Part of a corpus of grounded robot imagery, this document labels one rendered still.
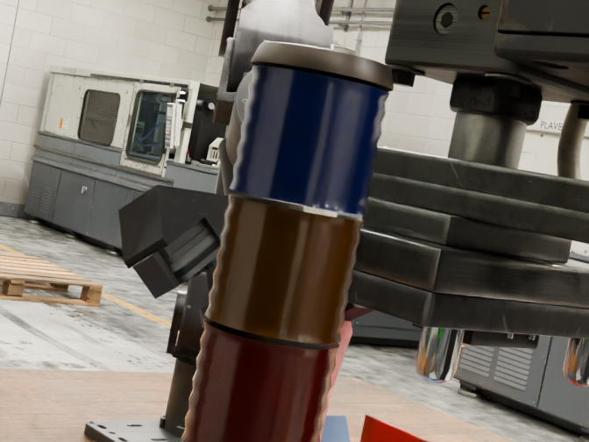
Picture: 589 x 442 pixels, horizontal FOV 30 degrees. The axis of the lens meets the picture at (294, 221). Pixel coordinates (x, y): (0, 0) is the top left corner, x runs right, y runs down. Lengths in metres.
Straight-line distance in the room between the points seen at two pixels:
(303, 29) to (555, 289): 0.30
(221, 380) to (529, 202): 0.25
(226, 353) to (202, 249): 0.36
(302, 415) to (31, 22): 11.91
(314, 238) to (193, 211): 0.37
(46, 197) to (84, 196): 0.84
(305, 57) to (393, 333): 7.58
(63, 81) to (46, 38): 0.63
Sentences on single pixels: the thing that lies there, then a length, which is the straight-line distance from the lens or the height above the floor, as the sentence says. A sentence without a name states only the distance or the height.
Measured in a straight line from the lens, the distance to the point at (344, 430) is 0.71.
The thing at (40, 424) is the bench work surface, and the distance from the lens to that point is 1.00.
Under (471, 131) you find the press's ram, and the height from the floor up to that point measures 1.20.
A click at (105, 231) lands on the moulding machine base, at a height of 0.19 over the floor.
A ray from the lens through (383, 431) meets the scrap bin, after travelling 0.97.
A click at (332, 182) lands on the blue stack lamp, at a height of 1.16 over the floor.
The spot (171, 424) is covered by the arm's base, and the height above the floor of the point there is 0.92.
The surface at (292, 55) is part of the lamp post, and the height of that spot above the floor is 1.19.
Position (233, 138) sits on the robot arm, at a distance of 0.66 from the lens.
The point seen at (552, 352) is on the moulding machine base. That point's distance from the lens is 6.25.
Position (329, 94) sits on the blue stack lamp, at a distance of 0.28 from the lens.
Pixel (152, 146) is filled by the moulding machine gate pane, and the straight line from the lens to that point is 9.88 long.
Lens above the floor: 1.17
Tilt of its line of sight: 3 degrees down
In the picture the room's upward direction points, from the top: 11 degrees clockwise
